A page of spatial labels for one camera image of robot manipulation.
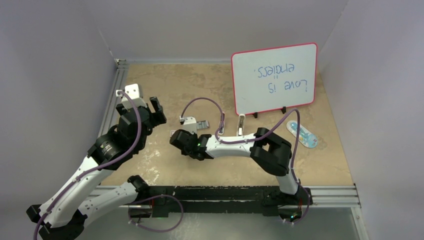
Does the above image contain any aluminium frame rail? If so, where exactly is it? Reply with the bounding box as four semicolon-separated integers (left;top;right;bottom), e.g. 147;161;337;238
97;59;130;137

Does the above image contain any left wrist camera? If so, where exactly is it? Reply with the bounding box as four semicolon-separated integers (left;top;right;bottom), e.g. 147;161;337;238
115;83;148;110

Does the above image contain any blue patterned oval case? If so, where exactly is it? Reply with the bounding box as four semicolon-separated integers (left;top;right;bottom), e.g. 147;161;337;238
286;120;318;149

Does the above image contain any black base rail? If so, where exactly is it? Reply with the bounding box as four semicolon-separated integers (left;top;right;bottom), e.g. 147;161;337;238
127;185;314;220

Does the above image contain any red-framed whiteboard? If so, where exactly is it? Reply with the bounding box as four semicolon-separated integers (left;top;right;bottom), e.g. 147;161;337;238
230;42;319;115

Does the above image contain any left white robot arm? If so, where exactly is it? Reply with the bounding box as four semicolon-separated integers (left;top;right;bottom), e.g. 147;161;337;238
26;96;167;240

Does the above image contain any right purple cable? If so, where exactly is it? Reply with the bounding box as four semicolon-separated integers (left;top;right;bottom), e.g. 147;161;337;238
179;97;312;226

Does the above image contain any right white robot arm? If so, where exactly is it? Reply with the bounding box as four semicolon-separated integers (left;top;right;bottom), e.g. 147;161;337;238
169;127;301;204

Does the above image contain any pink and white stapler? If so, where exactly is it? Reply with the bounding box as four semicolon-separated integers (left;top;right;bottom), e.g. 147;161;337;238
217;112;225;135

